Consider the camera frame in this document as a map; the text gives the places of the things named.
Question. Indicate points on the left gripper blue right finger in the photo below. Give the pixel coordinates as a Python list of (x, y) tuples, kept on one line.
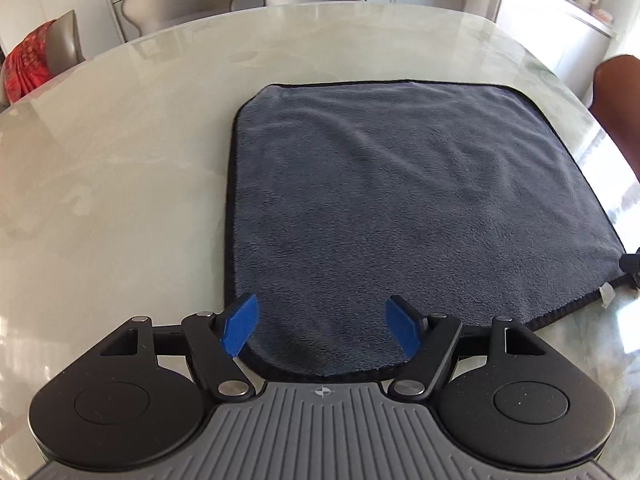
[(406, 324)]

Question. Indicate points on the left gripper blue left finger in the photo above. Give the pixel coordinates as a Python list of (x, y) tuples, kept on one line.
[(236, 323)]

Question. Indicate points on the grey and blue towel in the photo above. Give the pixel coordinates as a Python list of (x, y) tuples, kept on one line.
[(460, 198)]

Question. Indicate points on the brown leather chair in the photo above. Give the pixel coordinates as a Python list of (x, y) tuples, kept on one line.
[(616, 104)]

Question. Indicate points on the white side shelf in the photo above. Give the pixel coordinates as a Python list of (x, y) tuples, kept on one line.
[(566, 39)]

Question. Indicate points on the chair with red cloth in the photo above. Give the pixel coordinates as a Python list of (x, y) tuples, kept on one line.
[(46, 52)]

